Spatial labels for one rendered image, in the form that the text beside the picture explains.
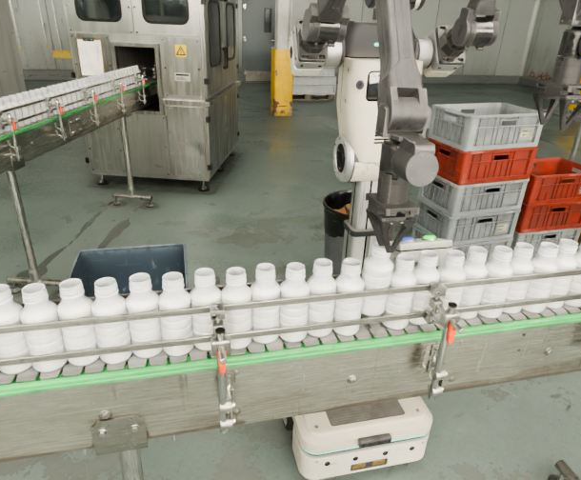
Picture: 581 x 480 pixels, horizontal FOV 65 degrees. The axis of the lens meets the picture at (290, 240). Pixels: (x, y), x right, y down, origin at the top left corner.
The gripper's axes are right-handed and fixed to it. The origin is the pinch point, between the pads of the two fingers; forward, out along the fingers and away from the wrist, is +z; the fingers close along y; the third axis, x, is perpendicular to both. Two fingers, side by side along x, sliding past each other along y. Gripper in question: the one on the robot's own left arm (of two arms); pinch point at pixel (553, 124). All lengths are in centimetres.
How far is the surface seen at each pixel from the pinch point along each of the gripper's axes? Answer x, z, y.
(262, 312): 72, 31, -17
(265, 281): 71, 25, -16
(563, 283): 1.6, 32.6, -17.2
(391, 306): 44, 34, -17
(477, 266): 24.6, 26.4, -16.1
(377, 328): 46, 40, -16
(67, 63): 335, 89, 1186
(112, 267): 108, 50, 42
